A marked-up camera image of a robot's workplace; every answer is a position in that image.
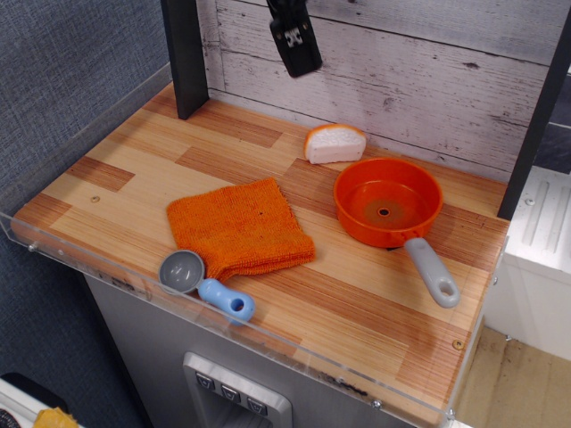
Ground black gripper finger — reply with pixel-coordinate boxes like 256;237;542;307
267;0;322;78

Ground toy bread slice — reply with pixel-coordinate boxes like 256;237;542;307
303;124;367;164

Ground orange knitted cloth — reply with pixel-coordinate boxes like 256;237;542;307
166;178;316;282

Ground white grooved board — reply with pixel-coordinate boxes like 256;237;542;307
507;166;570;274

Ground grey toy fridge cabinet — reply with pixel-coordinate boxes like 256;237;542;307
87;277;406;427

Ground silver dispenser panel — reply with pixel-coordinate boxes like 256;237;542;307
183;352;294;427

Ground clear acrylic guard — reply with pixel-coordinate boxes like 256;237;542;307
8;53;516;427

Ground yellow object at corner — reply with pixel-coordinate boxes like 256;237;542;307
33;407;79;428

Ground left dark grey post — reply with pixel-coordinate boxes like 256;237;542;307
161;0;209;119

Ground dark grey post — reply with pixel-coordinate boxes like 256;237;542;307
497;12;570;220
161;0;209;119

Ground orange toy pan grey handle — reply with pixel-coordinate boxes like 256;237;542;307
333;158;460;309

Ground grey scoop blue handle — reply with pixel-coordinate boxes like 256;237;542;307
158;250;256;324

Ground right dark grey post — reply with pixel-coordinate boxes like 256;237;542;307
497;12;570;220

